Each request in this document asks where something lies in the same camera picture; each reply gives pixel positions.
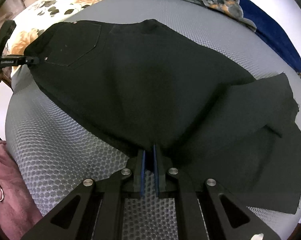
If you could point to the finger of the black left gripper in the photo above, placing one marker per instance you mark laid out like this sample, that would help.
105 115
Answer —
31 60

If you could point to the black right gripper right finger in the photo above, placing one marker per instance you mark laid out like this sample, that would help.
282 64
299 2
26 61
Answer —
208 211

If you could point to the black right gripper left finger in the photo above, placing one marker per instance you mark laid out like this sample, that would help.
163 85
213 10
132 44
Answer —
94 209

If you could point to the black pants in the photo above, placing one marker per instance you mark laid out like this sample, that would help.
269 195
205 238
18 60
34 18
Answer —
143 86

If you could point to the white orange floral pillow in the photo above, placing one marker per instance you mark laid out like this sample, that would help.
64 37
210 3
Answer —
39 16

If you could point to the grey mesh mattress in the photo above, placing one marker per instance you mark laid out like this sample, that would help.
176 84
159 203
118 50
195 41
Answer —
55 153

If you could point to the pink garment with metal ring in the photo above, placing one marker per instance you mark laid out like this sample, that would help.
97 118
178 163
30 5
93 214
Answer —
18 212

